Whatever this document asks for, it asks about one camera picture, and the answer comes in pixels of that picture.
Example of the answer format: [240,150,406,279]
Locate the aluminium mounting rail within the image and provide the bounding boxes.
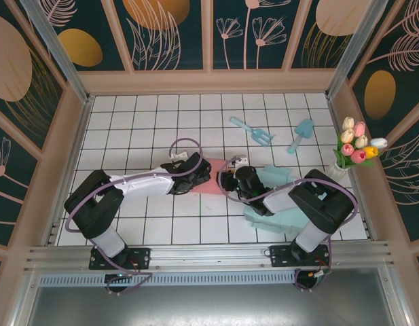
[24,240,397,273]

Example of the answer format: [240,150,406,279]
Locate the grey slotted cable duct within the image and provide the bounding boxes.
[37,272,390,289]

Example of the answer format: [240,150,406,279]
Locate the white ribbed vase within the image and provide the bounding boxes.
[329,162,350,179]

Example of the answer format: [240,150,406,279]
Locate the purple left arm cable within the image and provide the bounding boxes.
[65,137,205,297]

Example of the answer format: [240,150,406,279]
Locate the artificial tulip bouquet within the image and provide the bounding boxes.
[333,115,389,169]

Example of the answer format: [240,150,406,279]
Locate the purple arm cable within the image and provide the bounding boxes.
[65,137,205,297]
[219,161,359,293]

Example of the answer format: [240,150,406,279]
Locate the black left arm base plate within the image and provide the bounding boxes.
[89,247,152,271]

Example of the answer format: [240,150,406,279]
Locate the aluminium frame post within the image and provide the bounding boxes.
[325,0,390,100]
[18,0,95,107]

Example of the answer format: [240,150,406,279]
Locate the light blue paper box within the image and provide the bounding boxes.
[242,164,318,235]

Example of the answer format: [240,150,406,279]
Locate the light blue toy shovel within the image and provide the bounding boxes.
[286,118,314,154]

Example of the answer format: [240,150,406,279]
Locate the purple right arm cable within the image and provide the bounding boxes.
[219,161,359,293]

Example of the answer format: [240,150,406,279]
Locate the grey metal sheet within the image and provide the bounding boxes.
[12,285,409,326]

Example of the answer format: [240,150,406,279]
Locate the light blue toy rake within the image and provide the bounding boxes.
[229,116,276,147]

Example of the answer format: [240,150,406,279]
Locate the pink paper box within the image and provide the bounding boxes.
[192,158,230,196]

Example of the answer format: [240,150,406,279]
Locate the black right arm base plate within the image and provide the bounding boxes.
[269,243,332,269]

